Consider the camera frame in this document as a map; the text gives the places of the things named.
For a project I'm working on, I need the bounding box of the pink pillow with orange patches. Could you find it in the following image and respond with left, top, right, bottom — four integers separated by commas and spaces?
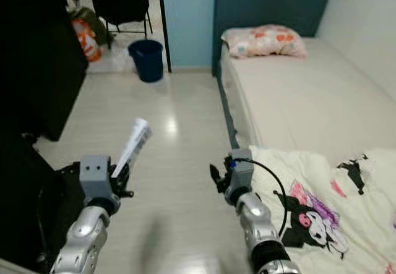
222, 25, 309, 59

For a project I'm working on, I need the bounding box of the black foam floor mat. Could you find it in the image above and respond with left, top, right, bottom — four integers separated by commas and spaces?
34, 163, 93, 270

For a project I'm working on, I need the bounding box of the beige sheeted mattress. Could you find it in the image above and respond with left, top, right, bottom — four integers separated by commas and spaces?
220, 36, 396, 163

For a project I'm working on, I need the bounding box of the blue round waste bin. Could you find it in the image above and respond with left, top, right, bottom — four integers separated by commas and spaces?
128, 40, 165, 83

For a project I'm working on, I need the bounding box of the orange white shopping bag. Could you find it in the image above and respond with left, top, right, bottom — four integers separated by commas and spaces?
71, 19, 102, 63

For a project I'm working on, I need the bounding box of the beige crumpled blanket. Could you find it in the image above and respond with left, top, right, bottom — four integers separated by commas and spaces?
71, 7, 111, 47

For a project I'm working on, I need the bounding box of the blue upholstered headboard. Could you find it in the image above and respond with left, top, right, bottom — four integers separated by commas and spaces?
212, 0, 337, 77

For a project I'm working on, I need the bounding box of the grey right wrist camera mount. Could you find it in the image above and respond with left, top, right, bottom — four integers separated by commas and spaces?
225, 148, 254, 202

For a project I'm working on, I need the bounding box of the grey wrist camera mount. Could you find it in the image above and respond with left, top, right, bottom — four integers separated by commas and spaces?
225, 148, 254, 202
80, 156, 120, 208

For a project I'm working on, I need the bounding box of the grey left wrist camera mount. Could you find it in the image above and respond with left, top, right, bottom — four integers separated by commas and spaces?
80, 156, 120, 208

